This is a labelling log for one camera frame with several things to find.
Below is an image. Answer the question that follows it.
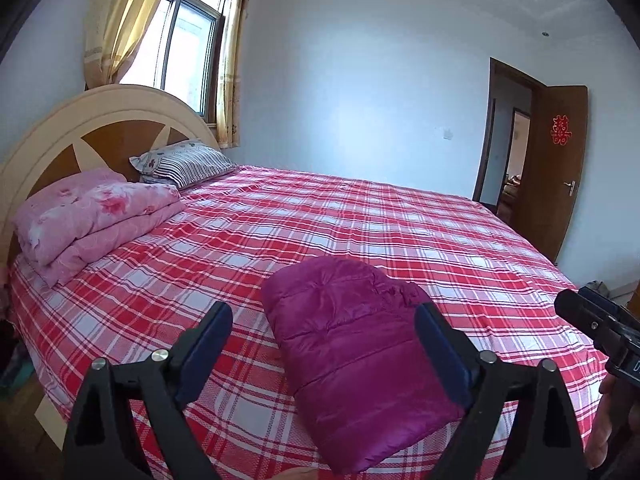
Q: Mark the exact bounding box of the red paper door decoration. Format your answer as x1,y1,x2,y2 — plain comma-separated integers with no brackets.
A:
550,115,573,147

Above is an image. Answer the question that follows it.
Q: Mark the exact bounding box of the person's right hand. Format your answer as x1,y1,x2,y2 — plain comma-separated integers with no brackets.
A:
584,372,633,472

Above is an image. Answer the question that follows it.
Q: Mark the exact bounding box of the person's left hand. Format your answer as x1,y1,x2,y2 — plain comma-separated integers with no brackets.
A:
272,466,321,480

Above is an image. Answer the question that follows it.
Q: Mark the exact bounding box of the cream and brown headboard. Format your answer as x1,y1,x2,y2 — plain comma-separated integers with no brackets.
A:
0,84,221,266

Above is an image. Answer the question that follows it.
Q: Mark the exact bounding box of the window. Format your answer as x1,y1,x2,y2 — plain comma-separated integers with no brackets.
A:
120,0,236,123

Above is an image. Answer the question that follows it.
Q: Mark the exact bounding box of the striped pillow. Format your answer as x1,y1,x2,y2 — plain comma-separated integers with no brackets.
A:
129,140,238,190

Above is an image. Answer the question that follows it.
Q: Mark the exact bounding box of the brown wooden door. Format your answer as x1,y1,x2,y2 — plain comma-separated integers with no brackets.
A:
511,85,590,265

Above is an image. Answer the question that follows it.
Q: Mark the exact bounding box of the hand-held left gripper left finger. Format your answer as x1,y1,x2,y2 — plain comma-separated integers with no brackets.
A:
62,301,235,480

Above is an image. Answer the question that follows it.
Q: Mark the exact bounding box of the folded pink floral quilt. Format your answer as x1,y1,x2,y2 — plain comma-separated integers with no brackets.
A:
11,169,187,288

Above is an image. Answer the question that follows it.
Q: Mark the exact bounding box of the wide yellow curtain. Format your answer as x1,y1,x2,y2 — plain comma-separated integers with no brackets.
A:
82,0,181,92

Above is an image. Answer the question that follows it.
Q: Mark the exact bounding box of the bed with red plaid sheet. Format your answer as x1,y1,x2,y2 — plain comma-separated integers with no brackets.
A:
7,162,613,480

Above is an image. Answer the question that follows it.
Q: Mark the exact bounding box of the narrow yellow curtain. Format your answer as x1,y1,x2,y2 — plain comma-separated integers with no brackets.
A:
215,0,257,150

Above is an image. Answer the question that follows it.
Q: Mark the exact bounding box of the brown door frame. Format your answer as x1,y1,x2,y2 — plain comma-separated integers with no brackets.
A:
472,57,548,211

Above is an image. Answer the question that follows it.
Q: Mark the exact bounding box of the magenta puffer jacket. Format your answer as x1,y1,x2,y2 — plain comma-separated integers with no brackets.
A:
261,256,468,475

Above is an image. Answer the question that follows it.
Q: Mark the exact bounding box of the grey clothes pile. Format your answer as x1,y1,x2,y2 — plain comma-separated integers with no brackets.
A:
582,280,613,301

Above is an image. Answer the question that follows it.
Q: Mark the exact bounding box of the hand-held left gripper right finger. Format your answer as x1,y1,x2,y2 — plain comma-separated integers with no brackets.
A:
415,301,588,480

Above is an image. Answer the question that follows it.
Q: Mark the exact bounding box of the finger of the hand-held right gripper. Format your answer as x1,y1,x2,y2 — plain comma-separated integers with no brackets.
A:
580,286,640,346
554,287,630,362

